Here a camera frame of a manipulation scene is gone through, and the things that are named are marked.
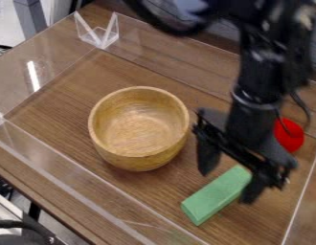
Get red plush strawberry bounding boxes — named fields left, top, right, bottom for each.
left=273, top=118, right=304, bottom=153

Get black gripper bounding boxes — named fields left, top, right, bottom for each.
left=193, top=92, right=298, bottom=204

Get brown wooden bowl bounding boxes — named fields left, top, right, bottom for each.
left=88, top=86, right=189, bottom=172

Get clear acrylic tray enclosure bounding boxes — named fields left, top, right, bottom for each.
left=0, top=5, right=316, bottom=245

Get clear acrylic corner bracket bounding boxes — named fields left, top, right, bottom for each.
left=73, top=11, right=119, bottom=50

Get green rectangular block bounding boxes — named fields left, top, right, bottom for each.
left=181, top=166, right=251, bottom=226

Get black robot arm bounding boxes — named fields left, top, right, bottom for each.
left=123, top=0, right=316, bottom=204

